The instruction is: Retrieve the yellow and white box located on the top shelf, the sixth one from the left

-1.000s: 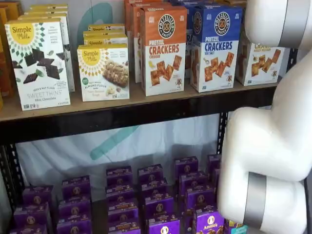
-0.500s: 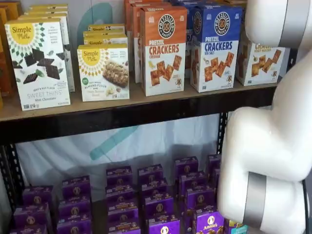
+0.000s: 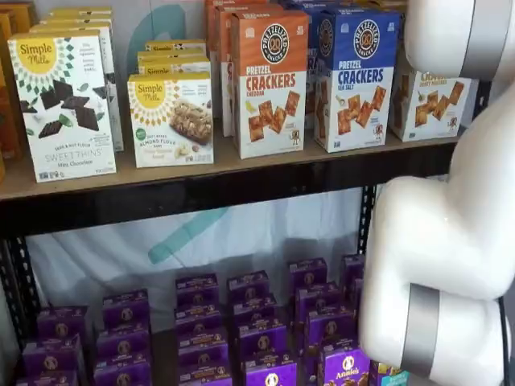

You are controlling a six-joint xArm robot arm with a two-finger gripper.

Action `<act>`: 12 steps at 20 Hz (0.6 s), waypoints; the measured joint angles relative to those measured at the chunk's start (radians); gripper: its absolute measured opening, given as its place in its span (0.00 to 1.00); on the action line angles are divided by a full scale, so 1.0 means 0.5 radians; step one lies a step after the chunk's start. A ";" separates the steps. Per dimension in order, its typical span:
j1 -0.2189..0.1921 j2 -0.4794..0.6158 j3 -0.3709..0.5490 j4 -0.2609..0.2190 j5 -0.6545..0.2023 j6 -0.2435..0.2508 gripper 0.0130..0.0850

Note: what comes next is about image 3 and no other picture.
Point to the orange brown snack box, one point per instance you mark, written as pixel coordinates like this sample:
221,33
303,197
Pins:
10,100
24,16

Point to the white fabric backdrop sheet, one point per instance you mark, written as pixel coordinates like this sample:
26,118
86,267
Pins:
120,257

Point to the black metal shelf frame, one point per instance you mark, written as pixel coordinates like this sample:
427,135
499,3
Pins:
161,209

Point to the orange Pretzel Crackers box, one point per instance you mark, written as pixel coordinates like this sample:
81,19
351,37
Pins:
210,24
269,80
223,60

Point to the Simple Mills almond bars box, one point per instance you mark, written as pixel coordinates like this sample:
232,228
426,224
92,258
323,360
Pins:
169,120
173,64
177,45

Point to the purple snack boxes group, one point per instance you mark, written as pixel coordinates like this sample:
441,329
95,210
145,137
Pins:
164,358

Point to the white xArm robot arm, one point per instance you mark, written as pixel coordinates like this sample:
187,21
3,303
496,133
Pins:
422,241

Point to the yellow white Pretzel Crackers box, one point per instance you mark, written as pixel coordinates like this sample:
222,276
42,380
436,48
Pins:
434,104

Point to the purple Annie's box teal label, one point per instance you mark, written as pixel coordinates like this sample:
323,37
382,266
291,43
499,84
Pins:
390,376

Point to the wooden shelf board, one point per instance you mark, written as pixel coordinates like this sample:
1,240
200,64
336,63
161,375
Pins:
181,177

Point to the blue Pretzel Crackers box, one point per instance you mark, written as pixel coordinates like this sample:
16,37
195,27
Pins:
354,100
322,3
311,80

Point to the purple Annie's snack box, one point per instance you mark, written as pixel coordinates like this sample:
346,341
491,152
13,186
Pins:
52,356
122,346
46,380
261,339
125,309
330,327
344,370
307,271
203,347
120,374
351,267
318,297
205,376
62,323
254,309
247,283
199,317
196,290
269,372

